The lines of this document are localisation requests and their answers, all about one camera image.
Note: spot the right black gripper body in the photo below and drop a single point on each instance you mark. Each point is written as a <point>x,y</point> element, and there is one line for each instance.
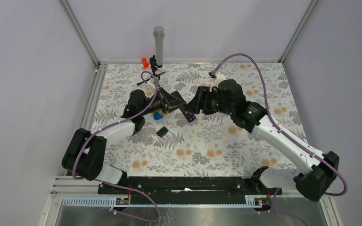
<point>207,95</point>

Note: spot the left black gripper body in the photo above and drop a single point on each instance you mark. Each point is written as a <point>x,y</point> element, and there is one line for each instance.
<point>163,100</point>

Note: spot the AAA battery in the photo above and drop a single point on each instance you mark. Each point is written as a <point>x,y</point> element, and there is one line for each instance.
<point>192,117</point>

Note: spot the black battery cover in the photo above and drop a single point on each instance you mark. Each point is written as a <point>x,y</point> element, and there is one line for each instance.
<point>162,132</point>

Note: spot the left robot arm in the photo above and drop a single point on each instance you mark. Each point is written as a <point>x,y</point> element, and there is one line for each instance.
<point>85,154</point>

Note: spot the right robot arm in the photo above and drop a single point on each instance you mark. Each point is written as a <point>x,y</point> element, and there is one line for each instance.
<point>314,170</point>

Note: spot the blue plastic piece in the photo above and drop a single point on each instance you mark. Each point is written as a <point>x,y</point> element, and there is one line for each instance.
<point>157,116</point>

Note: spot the floral table mat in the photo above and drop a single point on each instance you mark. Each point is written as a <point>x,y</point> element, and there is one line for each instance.
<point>212,145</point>

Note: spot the black tripod mic stand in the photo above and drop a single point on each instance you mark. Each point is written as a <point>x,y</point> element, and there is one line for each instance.
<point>154,73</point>

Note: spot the orange plastic piece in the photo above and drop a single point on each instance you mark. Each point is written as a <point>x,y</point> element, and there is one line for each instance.
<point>145,62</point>

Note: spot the grey microphone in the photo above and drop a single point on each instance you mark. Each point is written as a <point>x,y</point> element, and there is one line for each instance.
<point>159,34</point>

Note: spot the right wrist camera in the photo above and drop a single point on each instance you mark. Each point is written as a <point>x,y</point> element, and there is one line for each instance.
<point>219,77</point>

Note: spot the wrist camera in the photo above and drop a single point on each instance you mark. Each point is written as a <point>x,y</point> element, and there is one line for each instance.
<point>153,84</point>
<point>219,77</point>

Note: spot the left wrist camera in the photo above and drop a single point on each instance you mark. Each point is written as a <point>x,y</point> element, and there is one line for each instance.
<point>153,84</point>

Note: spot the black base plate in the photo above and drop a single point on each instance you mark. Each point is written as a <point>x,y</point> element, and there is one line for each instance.
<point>189,190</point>

